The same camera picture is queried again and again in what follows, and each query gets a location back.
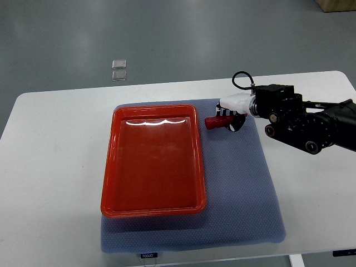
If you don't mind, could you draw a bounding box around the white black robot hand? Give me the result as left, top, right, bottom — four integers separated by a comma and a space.
216, 93, 255, 132

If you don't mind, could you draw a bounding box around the red pepper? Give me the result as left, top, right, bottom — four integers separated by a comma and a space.
204, 113, 247, 132

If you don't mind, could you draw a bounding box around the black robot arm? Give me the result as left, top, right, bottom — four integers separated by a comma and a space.
251, 84, 355, 155

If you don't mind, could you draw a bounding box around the red plastic tray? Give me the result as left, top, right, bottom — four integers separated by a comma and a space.
101, 104, 207, 219

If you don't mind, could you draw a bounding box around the blue-grey mesh mat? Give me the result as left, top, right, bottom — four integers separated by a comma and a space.
101, 99, 285, 253

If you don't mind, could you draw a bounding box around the upper metal floor plate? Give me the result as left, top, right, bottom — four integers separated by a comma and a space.
112, 59, 126, 70

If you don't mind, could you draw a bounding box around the cardboard box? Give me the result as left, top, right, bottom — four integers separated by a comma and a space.
316, 0, 355, 13

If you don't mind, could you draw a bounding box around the white table leg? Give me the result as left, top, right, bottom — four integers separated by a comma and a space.
289, 254, 305, 267

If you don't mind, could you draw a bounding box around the black table label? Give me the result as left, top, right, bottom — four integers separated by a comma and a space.
140, 253, 158, 259

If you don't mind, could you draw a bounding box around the black label at right edge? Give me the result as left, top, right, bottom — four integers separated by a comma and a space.
332, 249, 356, 257

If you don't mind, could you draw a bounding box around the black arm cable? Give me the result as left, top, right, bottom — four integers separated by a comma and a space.
231, 71, 256, 95

